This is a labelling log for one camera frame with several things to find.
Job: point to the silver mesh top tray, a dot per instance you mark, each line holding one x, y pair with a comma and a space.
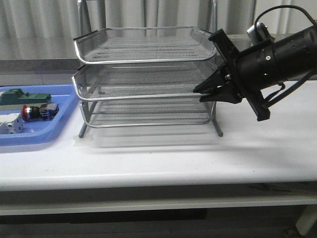
152, 44

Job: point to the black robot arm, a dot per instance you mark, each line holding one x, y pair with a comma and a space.
295, 61

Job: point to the blue plastic tray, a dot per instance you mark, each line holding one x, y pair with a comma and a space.
42, 131

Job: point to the red emergency stop button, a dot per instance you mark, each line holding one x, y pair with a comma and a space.
43, 112

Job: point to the green terminal block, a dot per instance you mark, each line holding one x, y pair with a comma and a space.
13, 99

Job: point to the grey stone back counter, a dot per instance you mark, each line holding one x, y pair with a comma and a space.
37, 54

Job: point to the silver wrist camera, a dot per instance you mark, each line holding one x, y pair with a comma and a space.
259, 34

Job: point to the white circuit breaker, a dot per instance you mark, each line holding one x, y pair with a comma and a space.
11, 123

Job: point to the grey metal rack frame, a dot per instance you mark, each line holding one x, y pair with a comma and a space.
84, 19

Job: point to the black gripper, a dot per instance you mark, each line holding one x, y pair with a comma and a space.
251, 70

